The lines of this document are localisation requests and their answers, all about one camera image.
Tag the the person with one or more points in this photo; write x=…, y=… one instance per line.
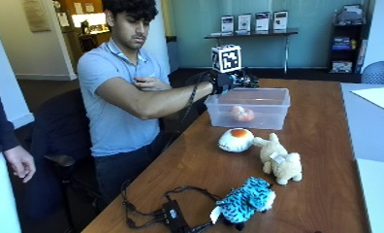
x=115, y=123

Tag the white cube with black markers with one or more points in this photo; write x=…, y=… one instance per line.
x=226, y=58

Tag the pink soft toy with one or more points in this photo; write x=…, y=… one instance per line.
x=242, y=114

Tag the framed picture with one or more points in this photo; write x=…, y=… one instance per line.
x=244, y=23
x=280, y=21
x=262, y=22
x=226, y=24

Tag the clear plastic storage bin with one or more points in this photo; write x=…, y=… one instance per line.
x=249, y=110

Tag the black office chair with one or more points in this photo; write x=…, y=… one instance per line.
x=59, y=145

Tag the white fried egg soft toy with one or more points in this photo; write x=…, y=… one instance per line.
x=236, y=139

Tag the beige plush dog toy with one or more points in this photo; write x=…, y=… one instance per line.
x=280, y=160

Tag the black electronic hub box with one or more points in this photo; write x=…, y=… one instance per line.
x=174, y=215

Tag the blue striped plush toy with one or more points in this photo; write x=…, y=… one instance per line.
x=244, y=202

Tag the black bookshelf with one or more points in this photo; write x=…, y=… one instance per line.
x=348, y=45

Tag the grey plush toy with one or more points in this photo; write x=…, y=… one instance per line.
x=350, y=15

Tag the white paper sheet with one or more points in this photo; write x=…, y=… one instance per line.
x=379, y=98

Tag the grey mesh chair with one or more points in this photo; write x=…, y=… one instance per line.
x=381, y=73

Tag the grey side table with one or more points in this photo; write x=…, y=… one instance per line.
x=373, y=145

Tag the black wall shelf table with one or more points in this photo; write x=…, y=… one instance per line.
x=252, y=34

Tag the wall poster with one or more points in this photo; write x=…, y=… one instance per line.
x=36, y=14

